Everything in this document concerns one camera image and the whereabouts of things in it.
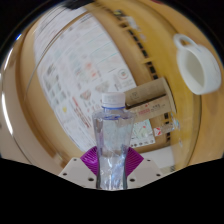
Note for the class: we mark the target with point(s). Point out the white ceramic mug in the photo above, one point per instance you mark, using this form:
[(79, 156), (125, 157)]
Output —
[(200, 70)]

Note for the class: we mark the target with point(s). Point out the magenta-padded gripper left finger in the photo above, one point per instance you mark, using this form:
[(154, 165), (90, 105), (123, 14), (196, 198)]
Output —
[(75, 171)]

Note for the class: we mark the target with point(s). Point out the wall posters group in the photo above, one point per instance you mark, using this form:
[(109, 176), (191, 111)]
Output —
[(86, 73)]

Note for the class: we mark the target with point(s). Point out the brown cardboard box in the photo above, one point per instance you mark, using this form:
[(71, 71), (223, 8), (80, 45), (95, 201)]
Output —
[(150, 100)]

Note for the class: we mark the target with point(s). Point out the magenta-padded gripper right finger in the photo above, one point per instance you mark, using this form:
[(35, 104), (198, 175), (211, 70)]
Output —
[(146, 171)]

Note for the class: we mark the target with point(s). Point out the clear plastic water bottle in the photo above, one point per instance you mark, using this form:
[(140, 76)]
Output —
[(112, 143)]

